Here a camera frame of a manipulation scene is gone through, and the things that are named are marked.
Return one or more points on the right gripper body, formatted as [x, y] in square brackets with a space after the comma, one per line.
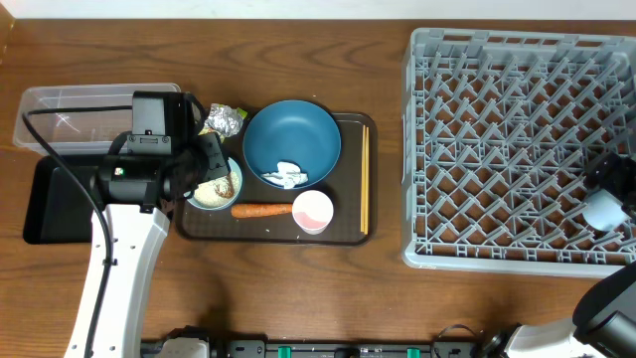
[620, 174]

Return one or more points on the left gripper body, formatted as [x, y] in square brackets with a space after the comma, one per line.
[209, 159]

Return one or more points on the light blue cup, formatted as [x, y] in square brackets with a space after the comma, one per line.
[603, 212]

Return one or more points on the foil ball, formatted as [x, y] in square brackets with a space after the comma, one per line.
[226, 119]

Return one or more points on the white tissue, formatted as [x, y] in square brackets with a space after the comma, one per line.
[287, 176]

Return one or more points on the dark blue plate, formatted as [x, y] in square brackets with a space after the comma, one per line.
[292, 131]

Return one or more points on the pink cup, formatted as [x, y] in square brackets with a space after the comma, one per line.
[312, 211]

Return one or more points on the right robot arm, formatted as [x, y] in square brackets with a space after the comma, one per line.
[603, 322]

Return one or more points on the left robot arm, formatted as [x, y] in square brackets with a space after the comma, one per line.
[163, 159]

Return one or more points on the grey dishwasher rack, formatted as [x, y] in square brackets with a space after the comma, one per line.
[499, 130]

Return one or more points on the light blue rice bowl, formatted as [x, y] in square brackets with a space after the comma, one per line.
[205, 197]

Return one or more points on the brown food piece in bowl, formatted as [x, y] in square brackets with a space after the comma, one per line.
[224, 187]

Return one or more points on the orange carrot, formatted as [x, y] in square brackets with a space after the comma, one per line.
[259, 210]

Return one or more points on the clear plastic bin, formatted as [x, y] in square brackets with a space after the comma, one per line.
[78, 133]

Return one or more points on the dark brown serving tray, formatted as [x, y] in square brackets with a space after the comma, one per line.
[343, 186]

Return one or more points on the black plastic tray bin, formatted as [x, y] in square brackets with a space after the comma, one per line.
[58, 212]

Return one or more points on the left wooden chopstick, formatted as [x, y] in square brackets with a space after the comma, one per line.
[362, 180]

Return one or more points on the wooden chopstick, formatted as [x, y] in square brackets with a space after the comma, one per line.
[362, 180]
[366, 181]

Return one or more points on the right wooden chopstick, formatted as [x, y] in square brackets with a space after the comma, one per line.
[366, 181]

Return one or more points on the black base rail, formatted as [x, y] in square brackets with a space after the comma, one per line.
[191, 341]

